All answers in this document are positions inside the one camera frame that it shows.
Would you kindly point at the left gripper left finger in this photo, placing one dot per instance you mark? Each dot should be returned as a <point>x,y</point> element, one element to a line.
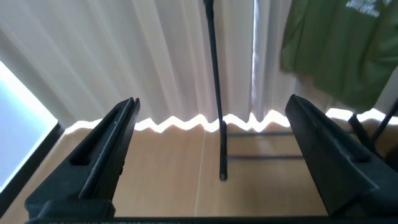
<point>93,161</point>

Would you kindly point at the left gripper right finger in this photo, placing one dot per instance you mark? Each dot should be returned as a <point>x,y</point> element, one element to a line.
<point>335,168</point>

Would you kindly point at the green printed shirt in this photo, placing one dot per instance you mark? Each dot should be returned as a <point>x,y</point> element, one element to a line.
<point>342,46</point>

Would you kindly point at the black clothes rack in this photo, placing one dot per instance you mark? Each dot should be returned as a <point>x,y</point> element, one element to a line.
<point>214,62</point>

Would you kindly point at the beige curtain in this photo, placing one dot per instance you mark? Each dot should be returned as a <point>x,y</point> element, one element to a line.
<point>124,56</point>

